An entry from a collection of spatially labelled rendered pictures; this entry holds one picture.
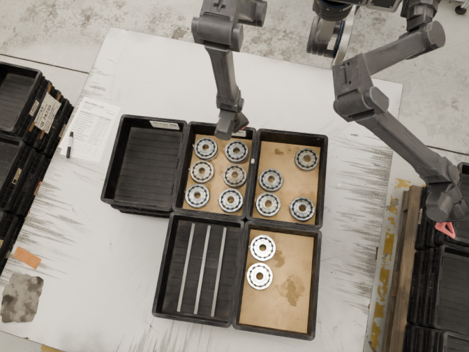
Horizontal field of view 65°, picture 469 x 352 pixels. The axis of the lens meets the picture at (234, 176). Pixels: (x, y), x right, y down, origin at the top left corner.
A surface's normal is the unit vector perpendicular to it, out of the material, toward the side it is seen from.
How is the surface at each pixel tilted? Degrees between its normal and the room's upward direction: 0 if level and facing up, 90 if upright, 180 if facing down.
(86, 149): 0
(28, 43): 0
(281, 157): 0
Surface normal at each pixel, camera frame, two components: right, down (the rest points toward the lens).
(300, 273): -0.05, -0.30
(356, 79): -0.83, 0.03
